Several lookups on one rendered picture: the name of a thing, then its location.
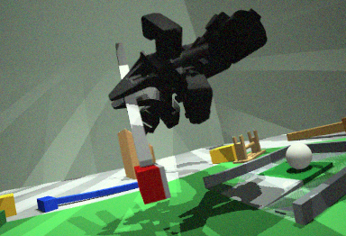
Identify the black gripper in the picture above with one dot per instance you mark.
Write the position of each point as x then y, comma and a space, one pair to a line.
155, 77

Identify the white ball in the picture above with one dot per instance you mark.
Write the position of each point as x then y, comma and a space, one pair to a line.
298, 156

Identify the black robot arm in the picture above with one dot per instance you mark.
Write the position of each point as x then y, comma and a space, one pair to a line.
227, 40

